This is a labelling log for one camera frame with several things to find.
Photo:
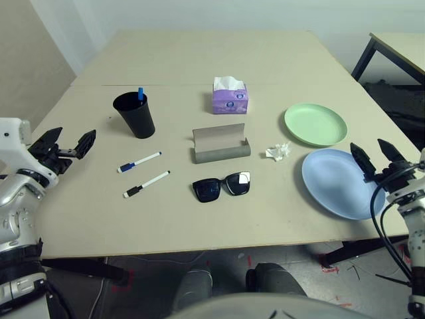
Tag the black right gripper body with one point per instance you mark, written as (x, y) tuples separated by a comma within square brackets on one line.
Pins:
[(395, 176)]

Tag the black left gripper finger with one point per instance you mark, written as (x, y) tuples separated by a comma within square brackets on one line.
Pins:
[(84, 143), (48, 138)]

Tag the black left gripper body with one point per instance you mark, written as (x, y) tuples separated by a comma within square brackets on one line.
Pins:
[(54, 159)]

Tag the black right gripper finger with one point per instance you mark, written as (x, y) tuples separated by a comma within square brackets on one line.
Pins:
[(390, 151), (362, 159)]

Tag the blue plate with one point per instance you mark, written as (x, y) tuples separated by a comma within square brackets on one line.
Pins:
[(335, 186)]

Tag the white marker blue cap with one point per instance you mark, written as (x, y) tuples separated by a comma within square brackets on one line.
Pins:
[(142, 161)]

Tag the white marker black cap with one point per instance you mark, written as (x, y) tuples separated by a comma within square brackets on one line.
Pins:
[(149, 182)]

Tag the white tissue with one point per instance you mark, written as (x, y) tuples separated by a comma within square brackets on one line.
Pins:
[(277, 152)]

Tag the black sunglasses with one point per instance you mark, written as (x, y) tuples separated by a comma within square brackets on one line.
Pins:
[(206, 191)]

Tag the grey glasses case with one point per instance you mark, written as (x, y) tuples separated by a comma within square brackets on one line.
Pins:
[(219, 153)]

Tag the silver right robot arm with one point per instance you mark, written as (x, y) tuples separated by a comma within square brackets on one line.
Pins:
[(415, 232)]

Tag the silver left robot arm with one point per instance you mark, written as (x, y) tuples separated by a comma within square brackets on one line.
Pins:
[(16, 199)]

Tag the dark rough floor mat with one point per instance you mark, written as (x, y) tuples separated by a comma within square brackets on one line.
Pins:
[(398, 106)]

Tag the green plate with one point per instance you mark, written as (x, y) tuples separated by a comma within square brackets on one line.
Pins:
[(315, 124)]

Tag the black plastic cup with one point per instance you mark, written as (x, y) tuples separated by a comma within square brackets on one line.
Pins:
[(139, 123)]

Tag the black table foot bar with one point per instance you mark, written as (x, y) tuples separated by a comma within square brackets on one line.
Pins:
[(83, 267), (358, 251)]

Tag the purple tissue box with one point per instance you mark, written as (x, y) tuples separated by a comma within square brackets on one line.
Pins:
[(230, 103)]

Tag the grey robot right leg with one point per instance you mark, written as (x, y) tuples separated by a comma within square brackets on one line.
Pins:
[(275, 279)]

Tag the grey robot leg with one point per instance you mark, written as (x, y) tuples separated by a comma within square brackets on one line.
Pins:
[(275, 279), (192, 289)]

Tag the grey robot torso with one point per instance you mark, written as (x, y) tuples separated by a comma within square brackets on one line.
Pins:
[(265, 309)]

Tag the grey robot left leg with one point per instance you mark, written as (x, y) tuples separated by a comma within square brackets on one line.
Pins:
[(192, 289)]

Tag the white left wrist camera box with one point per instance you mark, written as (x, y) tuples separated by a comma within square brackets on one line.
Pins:
[(10, 133)]

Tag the beige side table black frame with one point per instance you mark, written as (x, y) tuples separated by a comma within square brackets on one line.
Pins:
[(401, 46)]

